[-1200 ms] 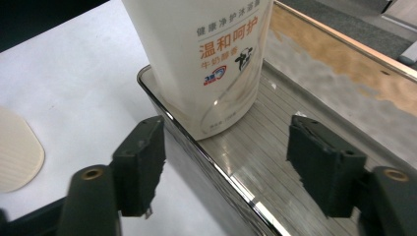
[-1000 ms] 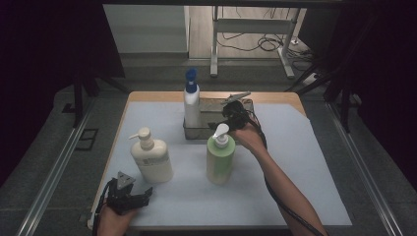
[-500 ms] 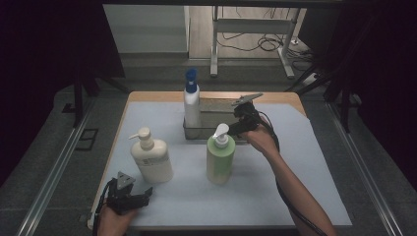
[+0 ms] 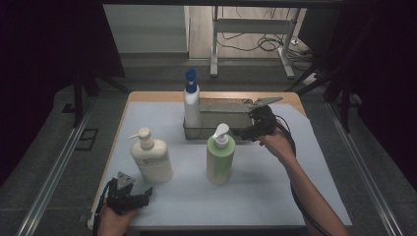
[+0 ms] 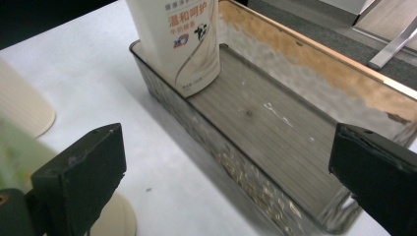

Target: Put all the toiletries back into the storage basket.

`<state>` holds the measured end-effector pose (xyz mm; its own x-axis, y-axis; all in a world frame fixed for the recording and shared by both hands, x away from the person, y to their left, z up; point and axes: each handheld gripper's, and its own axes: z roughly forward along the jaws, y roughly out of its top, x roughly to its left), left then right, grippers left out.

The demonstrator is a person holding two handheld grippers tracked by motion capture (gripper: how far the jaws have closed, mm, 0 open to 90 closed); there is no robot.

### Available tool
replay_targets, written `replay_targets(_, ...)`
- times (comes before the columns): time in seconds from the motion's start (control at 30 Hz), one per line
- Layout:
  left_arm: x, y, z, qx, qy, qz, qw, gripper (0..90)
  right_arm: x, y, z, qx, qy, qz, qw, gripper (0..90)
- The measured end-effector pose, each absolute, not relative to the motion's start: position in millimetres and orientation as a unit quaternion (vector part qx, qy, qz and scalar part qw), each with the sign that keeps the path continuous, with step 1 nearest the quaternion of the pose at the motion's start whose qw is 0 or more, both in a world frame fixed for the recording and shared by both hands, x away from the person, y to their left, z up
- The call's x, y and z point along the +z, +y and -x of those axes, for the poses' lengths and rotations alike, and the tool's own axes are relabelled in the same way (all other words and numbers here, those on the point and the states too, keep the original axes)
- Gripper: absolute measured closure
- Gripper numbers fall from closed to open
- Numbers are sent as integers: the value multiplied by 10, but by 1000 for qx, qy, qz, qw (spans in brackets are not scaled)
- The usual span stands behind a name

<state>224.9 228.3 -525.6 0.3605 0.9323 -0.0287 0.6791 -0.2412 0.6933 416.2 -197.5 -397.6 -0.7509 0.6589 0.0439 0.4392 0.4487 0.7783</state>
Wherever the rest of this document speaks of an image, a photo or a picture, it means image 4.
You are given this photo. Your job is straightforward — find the person's left hand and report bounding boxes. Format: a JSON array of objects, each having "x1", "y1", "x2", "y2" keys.
[{"x1": 95, "y1": 205, "x2": 140, "y2": 236}]

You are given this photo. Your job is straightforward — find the dark curtain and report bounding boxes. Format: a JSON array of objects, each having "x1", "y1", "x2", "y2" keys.
[
  {"x1": 323, "y1": 0, "x2": 417, "y2": 183},
  {"x1": 0, "y1": 0, "x2": 126, "y2": 189}
]

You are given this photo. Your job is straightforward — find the black metal stand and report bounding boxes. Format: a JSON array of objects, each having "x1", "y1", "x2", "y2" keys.
[
  {"x1": 284, "y1": 63, "x2": 362, "y2": 134},
  {"x1": 61, "y1": 68, "x2": 133, "y2": 130}
]

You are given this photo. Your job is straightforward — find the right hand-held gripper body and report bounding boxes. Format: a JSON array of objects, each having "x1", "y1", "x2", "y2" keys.
[{"x1": 245, "y1": 95, "x2": 284, "y2": 143}]

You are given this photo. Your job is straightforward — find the cream pump bottle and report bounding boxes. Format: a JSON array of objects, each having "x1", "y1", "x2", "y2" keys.
[{"x1": 128, "y1": 126, "x2": 174, "y2": 184}]

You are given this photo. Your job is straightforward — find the grey metal mesh basket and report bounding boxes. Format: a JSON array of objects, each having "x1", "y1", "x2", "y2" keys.
[{"x1": 182, "y1": 96, "x2": 258, "y2": 143}]

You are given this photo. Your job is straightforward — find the green pump bottle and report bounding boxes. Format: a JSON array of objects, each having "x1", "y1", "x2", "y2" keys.
[{"x1": 206, "y1": 122, "x2": 237, "y2": 186}]

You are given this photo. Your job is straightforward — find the white power strip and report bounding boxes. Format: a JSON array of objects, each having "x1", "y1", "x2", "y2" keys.
[{"x1": 302, "y1": 73, "x2": 321, "y2": 87}]

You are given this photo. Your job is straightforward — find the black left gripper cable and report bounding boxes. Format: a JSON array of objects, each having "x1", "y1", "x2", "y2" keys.
[{"x1": 91, "y1": 179, "x2": 116, "y2": 236}]

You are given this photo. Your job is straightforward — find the white panel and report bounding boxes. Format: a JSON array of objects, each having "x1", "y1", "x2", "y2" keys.
[{"x1": 102, "y1": 4, "x2": 191, "y2": 55}]

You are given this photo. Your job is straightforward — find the person's right hand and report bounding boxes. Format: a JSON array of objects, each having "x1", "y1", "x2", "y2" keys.
[{"x1": 256, "y1": 126, "x2": 297, "y2": 164}]

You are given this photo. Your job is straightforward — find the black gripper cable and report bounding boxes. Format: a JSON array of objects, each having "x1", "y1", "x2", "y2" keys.
[
  {"x1": 91, "y1": 179, "x2": 116, "y2": 236},
  {"x1": 274, "y1": 113, "x2": 332, "y2": 236}
]

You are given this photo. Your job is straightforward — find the white metal desk frame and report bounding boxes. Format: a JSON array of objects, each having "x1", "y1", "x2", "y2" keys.
[{"x1": 209, "y1": 5, "x2": 301, "y2": 80}]

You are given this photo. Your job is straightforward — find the white bottle with blue pump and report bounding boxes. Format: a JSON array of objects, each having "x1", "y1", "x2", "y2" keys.
[{"x1": 183, "y1": 67, "x2": 202, "y2": 131}]

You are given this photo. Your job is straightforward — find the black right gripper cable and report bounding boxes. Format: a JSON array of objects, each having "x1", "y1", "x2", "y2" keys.
[{"x1": 274, "y1": 113, "x2": 332, "y2": 236}]

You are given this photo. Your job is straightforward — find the aluminium rail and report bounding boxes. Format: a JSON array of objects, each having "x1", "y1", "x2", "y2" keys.
[
  {"x1": 15, "y1": 97, "x2": 96, "y2": 236},
  {"x1": 326, "y1": 101, "x2": 405, "y2": 236}
]

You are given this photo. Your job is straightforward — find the pale blue table mat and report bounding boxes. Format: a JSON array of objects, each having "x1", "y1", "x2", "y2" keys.
[{"x1": 89, "y1": 100, "x2": 354, "y2": 228}]

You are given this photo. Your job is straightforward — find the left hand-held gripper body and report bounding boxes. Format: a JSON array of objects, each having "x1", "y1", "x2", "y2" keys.
[{"x1": 105, "y1": 170, "x2": 148, "y2": 216}]

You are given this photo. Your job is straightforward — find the black cables on floor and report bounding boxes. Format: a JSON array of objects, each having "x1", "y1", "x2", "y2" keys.
[{"x1": 217, "y1": 7, "x2": 317, "y2": 72}]

